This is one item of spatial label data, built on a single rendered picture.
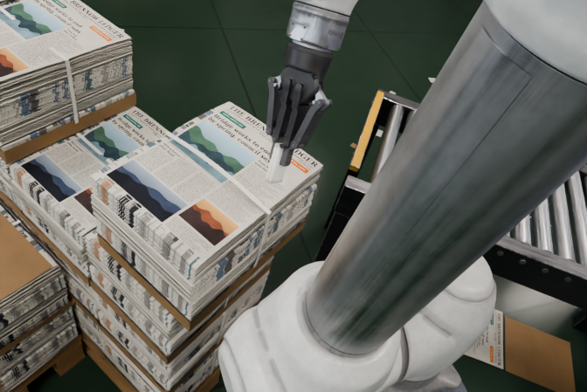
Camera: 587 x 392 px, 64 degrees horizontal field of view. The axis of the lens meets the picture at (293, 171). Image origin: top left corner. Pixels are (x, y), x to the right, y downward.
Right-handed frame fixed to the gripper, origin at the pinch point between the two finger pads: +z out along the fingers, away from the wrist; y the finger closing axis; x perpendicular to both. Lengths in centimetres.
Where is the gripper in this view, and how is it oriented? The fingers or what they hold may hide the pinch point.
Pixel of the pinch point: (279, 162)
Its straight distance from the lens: 81.0
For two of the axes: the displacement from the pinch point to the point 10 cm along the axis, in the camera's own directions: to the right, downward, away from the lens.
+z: -2.7, 9.1, 3.2
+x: 6.6, -0.7, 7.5
